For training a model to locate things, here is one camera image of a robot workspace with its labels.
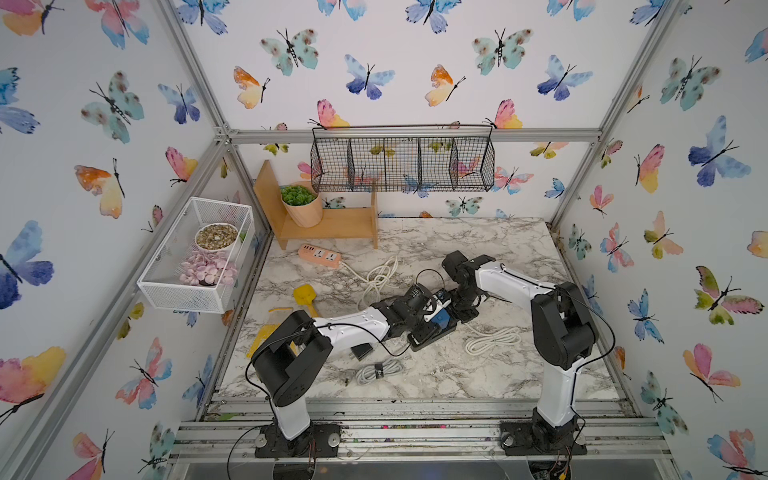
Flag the black power strip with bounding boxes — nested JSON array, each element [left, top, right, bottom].
[[407, 319, 459, 351]]

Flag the white wire basket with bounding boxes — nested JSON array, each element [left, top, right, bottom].
[[137, 197, 255, 313]]

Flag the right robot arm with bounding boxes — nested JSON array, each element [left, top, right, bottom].
[[442, 251, 599, 428]]

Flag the white cable of orange strip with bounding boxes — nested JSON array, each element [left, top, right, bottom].
[[464, 323, 523, 356]]

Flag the black plug adapter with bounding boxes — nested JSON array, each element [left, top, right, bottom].
[[350, 343, 373, 361]]

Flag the blue plug adapter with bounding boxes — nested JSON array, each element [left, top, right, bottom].
[[429, 300, 452, 330]]

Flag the pink power strip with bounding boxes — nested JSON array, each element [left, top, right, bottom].
[[298, 243, 342, 269]]

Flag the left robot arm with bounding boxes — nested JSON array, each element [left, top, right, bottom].
[[245, 283, 451, 441]]

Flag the potted green plant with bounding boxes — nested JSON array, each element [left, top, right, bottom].
[[280, 182, 323, 228]]

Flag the pink succulent flowers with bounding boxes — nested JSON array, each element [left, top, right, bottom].
[[179, 252, 238, 287]]

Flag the wooden shelf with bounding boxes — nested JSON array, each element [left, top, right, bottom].
[[253, 160, 379, 250]]

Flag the black wire basket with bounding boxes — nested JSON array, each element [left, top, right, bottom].
[[309, 123, 496, 198]]

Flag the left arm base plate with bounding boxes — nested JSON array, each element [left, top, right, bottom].
[[254, 422, 341, 459]]

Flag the white cable of pink strip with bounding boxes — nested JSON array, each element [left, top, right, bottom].
[[339, 254, 400, 310]]

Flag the yellow toy shovel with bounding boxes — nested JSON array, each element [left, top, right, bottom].
[[246, 284, 319, 359]]

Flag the bowl of pebbles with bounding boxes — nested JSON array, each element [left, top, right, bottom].
[[194, 223, 239, 253]]

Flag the cable bundle of black strip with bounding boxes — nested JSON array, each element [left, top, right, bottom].
[[355, 359, 405, 386]]

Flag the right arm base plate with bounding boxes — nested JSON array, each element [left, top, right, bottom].
[[499, 420, 587, 456]]

